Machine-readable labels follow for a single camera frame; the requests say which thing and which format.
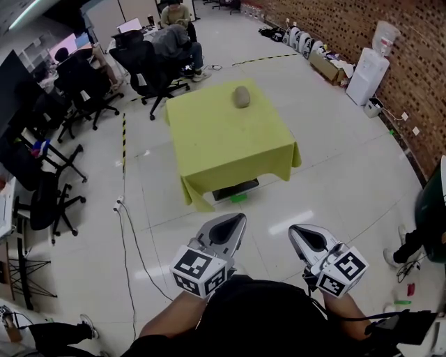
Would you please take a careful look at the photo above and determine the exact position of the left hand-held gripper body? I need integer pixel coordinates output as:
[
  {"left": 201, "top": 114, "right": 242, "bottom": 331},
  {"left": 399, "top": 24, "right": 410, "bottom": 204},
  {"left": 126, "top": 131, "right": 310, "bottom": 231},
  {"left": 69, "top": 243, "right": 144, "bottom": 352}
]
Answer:
[{"left": 169, "top": 213, "right": 247, "bottom": 299}]

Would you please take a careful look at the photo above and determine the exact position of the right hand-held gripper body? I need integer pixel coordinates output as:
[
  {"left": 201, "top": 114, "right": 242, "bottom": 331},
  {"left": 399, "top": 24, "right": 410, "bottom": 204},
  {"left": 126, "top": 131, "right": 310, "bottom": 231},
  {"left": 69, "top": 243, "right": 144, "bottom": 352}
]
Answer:
[{"left": 288, "top": 224, "right": 370, "bottom": 299}]

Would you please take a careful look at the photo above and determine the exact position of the grey-brown glasses case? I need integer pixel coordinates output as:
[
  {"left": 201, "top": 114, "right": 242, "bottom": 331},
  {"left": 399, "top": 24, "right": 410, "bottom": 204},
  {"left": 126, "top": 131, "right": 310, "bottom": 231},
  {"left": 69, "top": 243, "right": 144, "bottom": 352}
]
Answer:
[{"left": 233, "top": 85, "right": 252, "bottom": 110}]

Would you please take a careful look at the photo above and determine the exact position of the person's left forearm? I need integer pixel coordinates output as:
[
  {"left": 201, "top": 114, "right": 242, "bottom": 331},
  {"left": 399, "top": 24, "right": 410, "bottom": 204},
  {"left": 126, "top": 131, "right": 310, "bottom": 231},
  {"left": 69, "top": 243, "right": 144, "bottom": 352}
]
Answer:
[{"left": 138, "top": 288, "right": 207, "bottom": 340}]

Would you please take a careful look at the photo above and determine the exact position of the person's right forearm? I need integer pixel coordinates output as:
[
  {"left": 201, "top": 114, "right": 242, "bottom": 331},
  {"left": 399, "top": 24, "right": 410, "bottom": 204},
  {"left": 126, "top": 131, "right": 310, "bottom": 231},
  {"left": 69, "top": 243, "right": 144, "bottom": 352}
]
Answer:
[{"left": 319, "top": 291, "right": 371, "bottom": 332}]

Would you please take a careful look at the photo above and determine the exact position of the person's black shirt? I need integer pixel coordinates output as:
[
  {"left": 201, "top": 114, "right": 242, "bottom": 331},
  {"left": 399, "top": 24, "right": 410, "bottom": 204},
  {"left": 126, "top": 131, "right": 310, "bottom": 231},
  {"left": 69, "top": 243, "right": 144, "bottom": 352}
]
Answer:
[{"left": 120, "top": 274, "right": 401, "bottom": 357}]

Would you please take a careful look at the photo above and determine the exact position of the black table base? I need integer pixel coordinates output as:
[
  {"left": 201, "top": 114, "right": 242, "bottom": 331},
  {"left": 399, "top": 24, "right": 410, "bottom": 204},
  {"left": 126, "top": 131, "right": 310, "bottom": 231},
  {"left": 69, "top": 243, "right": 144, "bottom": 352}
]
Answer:
[{"left": 212, "top": 178, "right": 261, "bottom": 202}]

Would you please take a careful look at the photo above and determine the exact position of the black pouch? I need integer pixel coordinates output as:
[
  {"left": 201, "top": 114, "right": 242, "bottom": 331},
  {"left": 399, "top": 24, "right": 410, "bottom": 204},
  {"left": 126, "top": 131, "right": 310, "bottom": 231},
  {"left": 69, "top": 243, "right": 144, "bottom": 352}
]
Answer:
[{"left": 365, "top": 309, "right": 438, "bottom": 347}]

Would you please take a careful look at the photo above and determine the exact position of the table with green cloth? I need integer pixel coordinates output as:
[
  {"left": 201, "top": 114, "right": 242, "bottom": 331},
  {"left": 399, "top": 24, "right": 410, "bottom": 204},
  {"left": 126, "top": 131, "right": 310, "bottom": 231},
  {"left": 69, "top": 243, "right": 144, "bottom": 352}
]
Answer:
[{"left": 164, "top": 77, "right": 302, "bottom": 213}]

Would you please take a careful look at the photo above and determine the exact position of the yellow black striped floor tape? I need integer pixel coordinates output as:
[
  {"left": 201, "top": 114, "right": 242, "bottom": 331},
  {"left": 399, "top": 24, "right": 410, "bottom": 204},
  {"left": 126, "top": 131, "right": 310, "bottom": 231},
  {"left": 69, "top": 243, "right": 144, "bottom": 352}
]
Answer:
[
  {"left": 231, "top": 53, "right": 300, "bottom": 67},
  {"left": 121, "top": 112, "right": 128, "bottom": 174}
]

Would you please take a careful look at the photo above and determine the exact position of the black office chair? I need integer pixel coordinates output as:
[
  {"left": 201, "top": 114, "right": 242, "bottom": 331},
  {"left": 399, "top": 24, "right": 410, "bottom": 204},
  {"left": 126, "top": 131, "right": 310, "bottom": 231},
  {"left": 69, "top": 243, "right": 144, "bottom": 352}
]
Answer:
[
  {"left": 53, "top": 52, "right": 125, "bottom": 143},
  {"left": 15, "top": 170, "right": 87, "bottom": 245},
  {"left": 109, "top": 29, "right": 191, "bottom": 121},
  {"left": 0, "top": 127, "right": 89, "bottom": 191}
]

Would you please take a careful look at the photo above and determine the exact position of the small white bin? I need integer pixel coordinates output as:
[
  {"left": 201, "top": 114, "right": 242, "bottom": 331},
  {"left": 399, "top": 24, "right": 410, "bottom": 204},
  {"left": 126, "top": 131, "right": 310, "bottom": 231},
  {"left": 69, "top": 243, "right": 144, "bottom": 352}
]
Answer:
[{"left": 364, "top": 98, "right": 385, "bottom": 119}]

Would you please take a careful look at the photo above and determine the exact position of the white water dispenser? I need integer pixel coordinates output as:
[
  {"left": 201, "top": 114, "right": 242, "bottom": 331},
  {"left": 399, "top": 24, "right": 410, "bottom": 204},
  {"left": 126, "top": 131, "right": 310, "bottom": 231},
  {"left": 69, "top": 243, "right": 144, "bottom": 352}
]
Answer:
[{"left": 345, "top": 47, "right": 391, "bottom": 107}]

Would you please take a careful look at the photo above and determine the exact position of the white desk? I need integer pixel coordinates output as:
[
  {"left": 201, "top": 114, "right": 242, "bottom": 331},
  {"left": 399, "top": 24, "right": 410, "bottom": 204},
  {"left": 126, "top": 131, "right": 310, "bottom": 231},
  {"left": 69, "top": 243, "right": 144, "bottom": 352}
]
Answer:
[{"left": 0, "top": 176, "right": 19, "bottom": 240}]

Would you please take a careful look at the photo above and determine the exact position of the open cardboard box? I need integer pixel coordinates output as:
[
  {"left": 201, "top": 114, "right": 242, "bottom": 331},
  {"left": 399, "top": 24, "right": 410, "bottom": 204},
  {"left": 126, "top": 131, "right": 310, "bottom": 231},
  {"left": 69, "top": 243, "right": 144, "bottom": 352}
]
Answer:
[{"left": 308, "top": 50, "right": 355, "bottom": 86}]

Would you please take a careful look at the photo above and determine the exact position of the white round device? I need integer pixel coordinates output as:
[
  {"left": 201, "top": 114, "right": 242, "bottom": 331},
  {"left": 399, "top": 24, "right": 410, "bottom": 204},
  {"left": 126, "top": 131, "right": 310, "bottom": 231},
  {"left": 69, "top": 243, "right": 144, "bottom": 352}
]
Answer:
[
  {"left": 282, "top": 25, "right": 302, "bottom": 45},
  {"left": 293, "top": 31, "right": 313, "bottom": 50},
  {"left": 301, "top": 38, "right": 325, "bottom": 59}
]

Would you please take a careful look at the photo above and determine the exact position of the clear water bottle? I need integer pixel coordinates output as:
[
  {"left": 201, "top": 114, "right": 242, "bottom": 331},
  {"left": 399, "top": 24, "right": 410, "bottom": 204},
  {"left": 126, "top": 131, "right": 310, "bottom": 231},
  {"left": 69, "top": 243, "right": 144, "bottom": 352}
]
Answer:
[{"left": 371, "top": 20, "right": 402, "bottom": 57}]

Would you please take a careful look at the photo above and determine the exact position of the black bag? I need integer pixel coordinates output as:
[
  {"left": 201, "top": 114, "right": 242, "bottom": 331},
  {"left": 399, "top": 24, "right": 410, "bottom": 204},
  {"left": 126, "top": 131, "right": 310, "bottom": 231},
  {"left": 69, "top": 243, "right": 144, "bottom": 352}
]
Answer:
[{"left": 258, "top": 26, "right": 285, "bottom": 43}]

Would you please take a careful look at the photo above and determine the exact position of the open white laptop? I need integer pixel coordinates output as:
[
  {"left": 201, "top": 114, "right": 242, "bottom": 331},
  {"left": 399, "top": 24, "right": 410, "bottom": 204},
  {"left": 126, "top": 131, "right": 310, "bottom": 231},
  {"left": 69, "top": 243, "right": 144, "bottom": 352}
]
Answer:
[{"left": 116, "top": 18, "right": 144, "bottom": 35}]

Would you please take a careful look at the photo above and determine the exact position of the black partition panel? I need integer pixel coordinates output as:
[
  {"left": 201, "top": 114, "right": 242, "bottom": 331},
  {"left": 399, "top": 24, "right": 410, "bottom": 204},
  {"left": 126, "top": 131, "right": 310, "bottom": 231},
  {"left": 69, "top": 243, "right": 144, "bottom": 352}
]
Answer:
[{"left": 0, "top": 49, "right": 47, "bottom": 130}]

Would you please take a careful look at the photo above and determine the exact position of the lit computer monitor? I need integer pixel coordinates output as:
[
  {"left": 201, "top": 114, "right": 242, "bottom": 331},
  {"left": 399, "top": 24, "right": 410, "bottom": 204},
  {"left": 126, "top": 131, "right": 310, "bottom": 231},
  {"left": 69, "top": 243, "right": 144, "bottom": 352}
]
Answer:
[{"left": 47, "top": 33, "right": 92, "bottom": 63}]

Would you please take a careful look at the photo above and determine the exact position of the grey floor cable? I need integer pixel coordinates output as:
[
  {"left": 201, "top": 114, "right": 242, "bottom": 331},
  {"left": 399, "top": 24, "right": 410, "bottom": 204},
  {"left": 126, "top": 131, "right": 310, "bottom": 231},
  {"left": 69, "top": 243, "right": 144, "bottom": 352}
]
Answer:
[{"left": 117, "top": 205, "right": 137, "bottom": 344}]

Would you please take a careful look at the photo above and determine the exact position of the black metal frame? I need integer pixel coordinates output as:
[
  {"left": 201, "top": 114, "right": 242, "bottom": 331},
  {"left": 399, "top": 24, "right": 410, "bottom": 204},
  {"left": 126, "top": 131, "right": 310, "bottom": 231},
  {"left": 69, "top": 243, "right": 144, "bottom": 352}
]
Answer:
[{"left": 6, "top": 222, "right": 59, "bottom": 312}]

